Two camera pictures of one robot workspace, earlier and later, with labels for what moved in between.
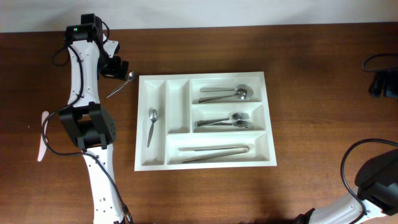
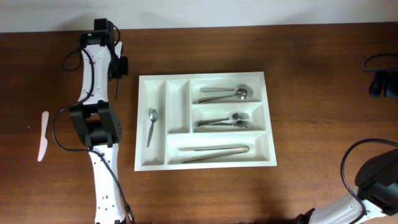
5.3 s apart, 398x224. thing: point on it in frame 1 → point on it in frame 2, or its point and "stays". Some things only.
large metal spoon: (240, 91) stays
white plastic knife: (43, 146) stays
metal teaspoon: (131, 76) → (117, 84)
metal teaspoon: (153, 114) stays
